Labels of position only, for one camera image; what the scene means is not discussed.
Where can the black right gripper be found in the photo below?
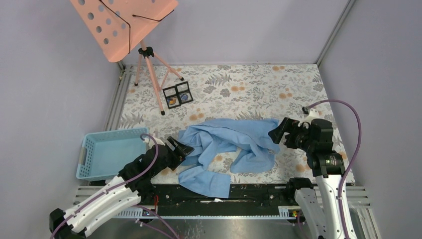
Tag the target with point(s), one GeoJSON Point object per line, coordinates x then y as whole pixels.
{"type": "Point", "coordinates": [286, 125]}

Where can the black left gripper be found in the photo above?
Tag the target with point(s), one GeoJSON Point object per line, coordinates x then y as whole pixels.
{"type": "Point", "coordinates": [179, 156]}

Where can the light blue button shirt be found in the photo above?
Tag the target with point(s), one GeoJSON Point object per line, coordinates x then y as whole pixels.
{"type": "Point", "coordinates": [216, 136]}

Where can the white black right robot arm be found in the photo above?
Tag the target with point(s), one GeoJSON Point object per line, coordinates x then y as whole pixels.
{"type": "Point", "coordinates": [332, 219]}

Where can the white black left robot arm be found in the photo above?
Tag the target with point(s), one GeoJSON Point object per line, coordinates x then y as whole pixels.
{"type": "Point", "coordinates": [131, 186]}

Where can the black four-compartment brooch tray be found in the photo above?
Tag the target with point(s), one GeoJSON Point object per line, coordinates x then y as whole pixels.
{"type": "Point", "coordinates": [176, 91]}

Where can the floral patterned table mat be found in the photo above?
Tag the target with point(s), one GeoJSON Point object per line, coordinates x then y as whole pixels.
{"type": "Point", "coordinates": [240, 92]}

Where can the light blue plastic basket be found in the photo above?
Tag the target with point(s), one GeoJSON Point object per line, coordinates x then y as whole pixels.
{"type": "Point", "coordinates": [104, 154]}

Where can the pink perforated music stand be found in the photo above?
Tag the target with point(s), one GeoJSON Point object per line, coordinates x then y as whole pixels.
{"type": "Point", "coordinates": [118, 26]}

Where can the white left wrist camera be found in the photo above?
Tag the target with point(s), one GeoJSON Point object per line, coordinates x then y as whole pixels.
{"type": "Point", "coordinates": [151, 141]}

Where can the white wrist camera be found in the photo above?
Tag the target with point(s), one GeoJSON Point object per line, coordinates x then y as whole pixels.
{"type": "Point", "coordinates": [310, 115]}
{"type": "Point", "coordinates": [151, 141]}

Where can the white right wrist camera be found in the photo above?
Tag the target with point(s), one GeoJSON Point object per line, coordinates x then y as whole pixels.
{"type": "Point", "coordinates": [310, 115]}

